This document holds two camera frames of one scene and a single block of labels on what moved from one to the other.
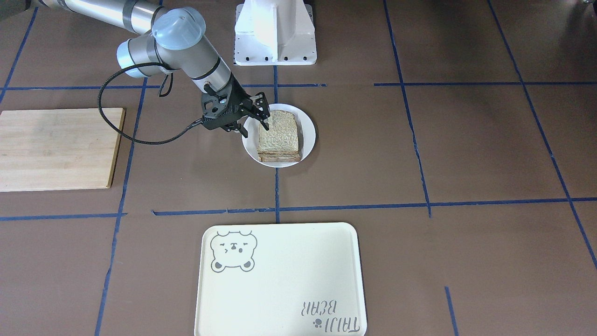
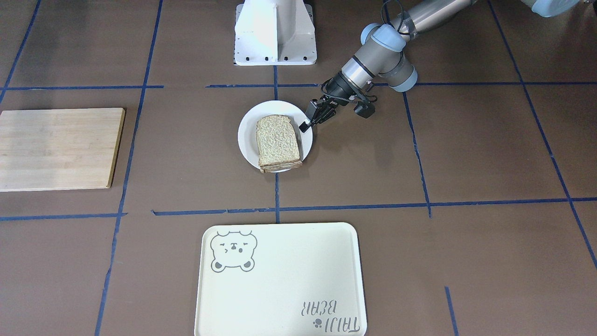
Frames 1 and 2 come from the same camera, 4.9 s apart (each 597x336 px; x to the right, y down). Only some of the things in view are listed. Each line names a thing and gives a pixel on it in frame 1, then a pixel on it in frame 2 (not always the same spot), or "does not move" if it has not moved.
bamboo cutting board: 58,149 does not move
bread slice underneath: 279,157 to 280,167
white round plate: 306,133 does not move
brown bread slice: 282,137 does not move
